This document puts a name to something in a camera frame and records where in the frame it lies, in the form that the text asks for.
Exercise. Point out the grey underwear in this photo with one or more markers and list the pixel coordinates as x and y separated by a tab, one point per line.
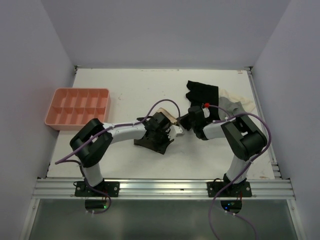
233	108

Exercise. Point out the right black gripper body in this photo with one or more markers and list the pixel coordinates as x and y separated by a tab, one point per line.
186	122

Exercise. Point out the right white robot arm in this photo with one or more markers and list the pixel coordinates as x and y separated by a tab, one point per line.
244	137

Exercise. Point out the aluminium mounting rail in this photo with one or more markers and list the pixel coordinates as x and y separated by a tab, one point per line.
165	189

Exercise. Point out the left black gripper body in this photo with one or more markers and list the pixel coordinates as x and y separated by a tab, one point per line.
161	136

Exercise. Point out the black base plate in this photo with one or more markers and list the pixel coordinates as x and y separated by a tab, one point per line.
242	189
110	188

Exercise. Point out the olive underwear beige waistband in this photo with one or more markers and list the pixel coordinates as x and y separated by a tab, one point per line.
161	117

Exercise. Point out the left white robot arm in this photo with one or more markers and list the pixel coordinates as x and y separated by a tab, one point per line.
90	144

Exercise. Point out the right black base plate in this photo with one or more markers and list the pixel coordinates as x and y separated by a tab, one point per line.
242	189

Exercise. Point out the black underwear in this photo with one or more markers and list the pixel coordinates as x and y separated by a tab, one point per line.
200	93

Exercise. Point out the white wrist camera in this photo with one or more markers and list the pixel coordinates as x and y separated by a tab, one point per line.
206	112
175	131

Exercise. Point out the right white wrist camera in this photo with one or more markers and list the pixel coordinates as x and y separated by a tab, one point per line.
206	112

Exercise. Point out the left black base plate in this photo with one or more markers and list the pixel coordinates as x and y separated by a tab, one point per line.
110	188

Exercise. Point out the pink compartment tray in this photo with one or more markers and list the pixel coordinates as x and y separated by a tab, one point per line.
72	108

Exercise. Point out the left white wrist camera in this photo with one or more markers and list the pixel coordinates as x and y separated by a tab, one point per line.
175	131

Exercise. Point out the cream underwear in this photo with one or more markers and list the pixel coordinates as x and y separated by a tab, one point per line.
237	98

